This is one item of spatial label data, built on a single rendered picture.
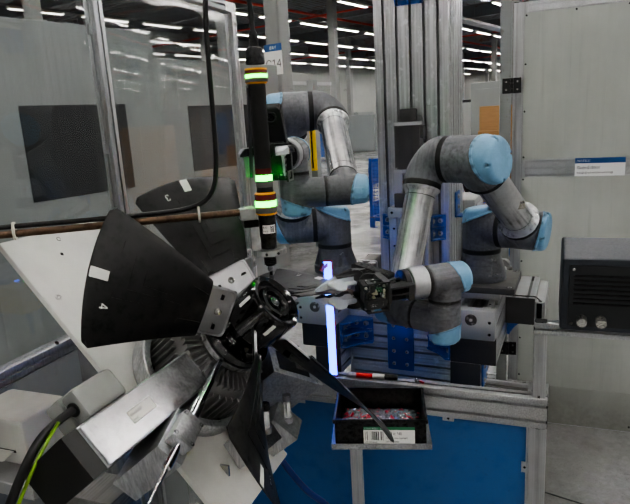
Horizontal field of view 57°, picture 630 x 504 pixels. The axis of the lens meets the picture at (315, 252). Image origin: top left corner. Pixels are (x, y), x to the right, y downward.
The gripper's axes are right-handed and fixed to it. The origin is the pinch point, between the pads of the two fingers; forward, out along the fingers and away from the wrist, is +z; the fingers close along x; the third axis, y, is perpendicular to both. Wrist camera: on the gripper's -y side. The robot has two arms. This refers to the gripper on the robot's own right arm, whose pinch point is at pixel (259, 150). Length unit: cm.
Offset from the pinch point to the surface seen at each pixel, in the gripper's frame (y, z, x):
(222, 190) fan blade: 8.5, -9.7, 11.7
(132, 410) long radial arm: 38, 34, 15
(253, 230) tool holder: 15.6, 1.0, 2.2
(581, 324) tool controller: 43, -21, -66
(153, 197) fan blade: 8.5, -1.0, 23.8
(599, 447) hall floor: 149, -150, -109
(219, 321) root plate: 30.2, 14.2, 6.1
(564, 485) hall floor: 150, -119, -87
